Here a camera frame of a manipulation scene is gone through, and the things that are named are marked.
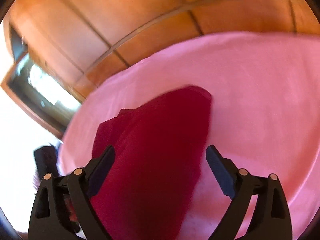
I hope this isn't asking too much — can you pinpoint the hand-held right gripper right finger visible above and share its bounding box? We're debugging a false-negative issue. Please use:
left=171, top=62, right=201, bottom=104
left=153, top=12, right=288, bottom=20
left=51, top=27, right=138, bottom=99
left=206, top=145, right=293, bottom=240

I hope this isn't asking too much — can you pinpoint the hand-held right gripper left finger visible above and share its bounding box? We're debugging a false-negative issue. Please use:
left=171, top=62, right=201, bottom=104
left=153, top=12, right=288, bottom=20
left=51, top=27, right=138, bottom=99
left=28, top=145, right=116, bottom=240

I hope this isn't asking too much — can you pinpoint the dark red flower-print sweater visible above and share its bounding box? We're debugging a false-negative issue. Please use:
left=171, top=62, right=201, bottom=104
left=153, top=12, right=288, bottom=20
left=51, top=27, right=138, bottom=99
left=89, top=85, right=213, bottom=240

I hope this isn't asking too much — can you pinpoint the wooden framed mirror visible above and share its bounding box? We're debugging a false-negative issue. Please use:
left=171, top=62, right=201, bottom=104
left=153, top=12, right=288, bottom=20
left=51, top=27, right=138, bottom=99
left=1, top=52, right=84, bottom=138

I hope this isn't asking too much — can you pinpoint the pink bed sheet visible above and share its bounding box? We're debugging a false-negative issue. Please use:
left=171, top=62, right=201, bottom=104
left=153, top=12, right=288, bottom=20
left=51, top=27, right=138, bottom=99
left=56, top=31, right=320, bottom=240

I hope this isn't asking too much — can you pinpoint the wooden panelled wardrobe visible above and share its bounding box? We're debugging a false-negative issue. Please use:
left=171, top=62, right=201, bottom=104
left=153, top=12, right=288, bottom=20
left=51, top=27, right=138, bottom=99
left=7, top=0, right=316, bottom=103

